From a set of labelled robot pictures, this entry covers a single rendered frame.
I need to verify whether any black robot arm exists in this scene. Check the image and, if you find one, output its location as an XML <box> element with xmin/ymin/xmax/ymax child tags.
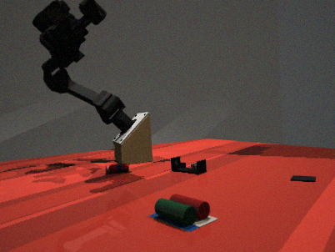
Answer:
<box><xmin>32</xmin><ymin>0</ymin><xmax>136</xmax><ymax>134</ymax></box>

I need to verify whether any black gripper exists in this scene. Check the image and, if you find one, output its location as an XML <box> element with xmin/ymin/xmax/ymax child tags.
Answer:
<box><xmin>40</xmin><ymin>0</ymin><xmax>106</xmax><ymax>57</ymax></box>

